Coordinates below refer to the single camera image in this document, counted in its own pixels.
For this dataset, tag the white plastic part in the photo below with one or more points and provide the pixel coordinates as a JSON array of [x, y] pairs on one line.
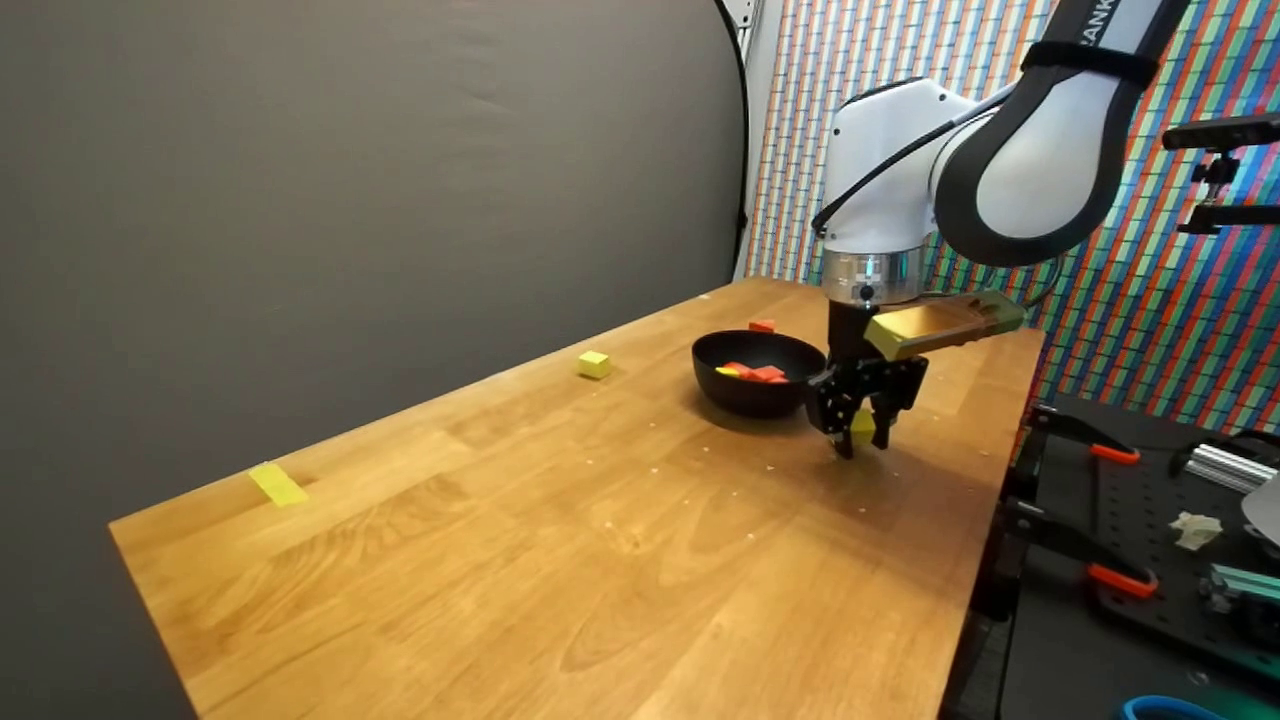
[[1196, 528]]

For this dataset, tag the grey fabric backdrop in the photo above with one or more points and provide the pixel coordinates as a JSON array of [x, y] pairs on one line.
[[334, 200]]

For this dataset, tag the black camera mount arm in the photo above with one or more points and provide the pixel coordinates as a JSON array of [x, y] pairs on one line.
[[1223, 134]]

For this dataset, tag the teal tool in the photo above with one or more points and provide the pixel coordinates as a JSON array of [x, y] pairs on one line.
[[1244, 582]]

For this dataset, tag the grey metal bar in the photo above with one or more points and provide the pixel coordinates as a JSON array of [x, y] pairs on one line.
[[1225, 465]]

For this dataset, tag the black perforated side table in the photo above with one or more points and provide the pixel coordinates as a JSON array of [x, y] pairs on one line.
[[1152, 535]]

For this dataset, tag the red triangular wooden block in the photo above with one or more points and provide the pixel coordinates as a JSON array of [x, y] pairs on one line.
[[760, 324]]

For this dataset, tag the grey round plate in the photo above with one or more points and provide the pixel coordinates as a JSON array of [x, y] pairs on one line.
[[1266, 515]]

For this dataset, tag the pale yellow wooden block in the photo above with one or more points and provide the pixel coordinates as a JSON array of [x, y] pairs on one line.
[[592, 367]]

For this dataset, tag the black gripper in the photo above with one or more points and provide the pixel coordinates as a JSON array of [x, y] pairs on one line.
[[848, 343]]

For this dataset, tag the blue round object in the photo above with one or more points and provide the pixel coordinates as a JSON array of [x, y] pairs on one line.
[[1175, 711]]

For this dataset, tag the black bowl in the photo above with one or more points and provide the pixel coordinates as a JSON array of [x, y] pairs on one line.
[[746, 402]]

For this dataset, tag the multicoloured patterned backdrop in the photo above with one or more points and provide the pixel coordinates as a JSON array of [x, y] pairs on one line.
[[1133, 333]]

